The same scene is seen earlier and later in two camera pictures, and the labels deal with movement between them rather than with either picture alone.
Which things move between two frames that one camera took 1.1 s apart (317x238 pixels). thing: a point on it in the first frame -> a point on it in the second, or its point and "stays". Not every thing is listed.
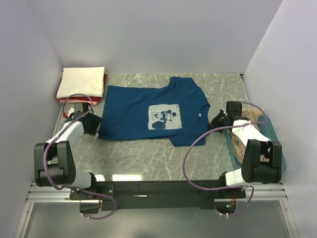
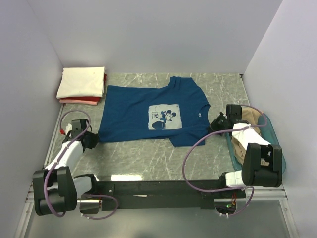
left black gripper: [96, 120] -> [94, 139]
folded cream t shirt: [87, 80] stays
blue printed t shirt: [176, 112] stays
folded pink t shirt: [76, 101] stays
